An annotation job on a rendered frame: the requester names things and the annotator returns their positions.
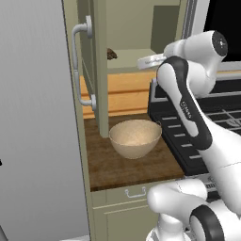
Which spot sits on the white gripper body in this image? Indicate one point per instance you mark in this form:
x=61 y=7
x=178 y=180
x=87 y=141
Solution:
x=150 y=61

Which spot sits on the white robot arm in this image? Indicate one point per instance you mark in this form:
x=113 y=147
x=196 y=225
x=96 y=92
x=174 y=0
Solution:
x=219 y=150

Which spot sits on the brown bread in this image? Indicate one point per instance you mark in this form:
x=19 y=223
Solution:
x=111 y=54

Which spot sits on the beige cabinet door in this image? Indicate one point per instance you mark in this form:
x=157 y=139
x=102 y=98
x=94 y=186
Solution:
x=125 y=226
x=101 y=62

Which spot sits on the beige basket bowl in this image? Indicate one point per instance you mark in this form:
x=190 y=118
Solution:
x=135 y=139

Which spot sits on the beige lower cabinet door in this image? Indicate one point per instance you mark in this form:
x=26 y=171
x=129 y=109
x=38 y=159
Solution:
x=125 y=226

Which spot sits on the black stove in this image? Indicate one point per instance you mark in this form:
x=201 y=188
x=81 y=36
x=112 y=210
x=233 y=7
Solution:
x=175 y=131

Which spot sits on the black and silver microwave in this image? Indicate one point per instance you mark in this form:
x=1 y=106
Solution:
x=230 y=15

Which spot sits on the grey fridge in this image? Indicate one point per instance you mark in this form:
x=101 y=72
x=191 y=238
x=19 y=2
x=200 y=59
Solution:
x=34 y=119

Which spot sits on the beige drawer front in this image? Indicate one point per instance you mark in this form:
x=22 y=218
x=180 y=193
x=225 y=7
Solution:
x=113 y=196

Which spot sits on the beige open wall cabinet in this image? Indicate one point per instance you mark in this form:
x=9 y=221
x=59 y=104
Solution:
x=131 y=28

